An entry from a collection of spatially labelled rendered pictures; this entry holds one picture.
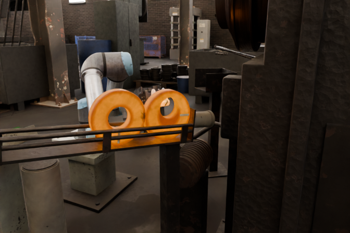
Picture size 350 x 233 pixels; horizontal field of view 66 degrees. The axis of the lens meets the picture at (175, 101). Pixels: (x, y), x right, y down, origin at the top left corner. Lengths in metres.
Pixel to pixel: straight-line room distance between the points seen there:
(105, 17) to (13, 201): 3.91
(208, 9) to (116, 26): 7.54
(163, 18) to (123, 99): 11.84
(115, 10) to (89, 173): 3.38
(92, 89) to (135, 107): 0.44
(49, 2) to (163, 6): 9.01
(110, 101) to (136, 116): 0.09
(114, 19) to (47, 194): 3.88
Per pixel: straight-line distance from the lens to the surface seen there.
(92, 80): 1.22
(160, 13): 12.63
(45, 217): 1.10
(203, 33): 10.95
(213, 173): 1.97
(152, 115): 0.80
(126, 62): 1.31
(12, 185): 1.19
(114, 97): 0.74
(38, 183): 1.03
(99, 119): 0.74
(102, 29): 4.84
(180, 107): 0.84
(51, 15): 3.97
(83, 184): 1.78
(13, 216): 1.24
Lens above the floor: 0.95
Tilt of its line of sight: 14 degrees down
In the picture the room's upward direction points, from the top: straight up
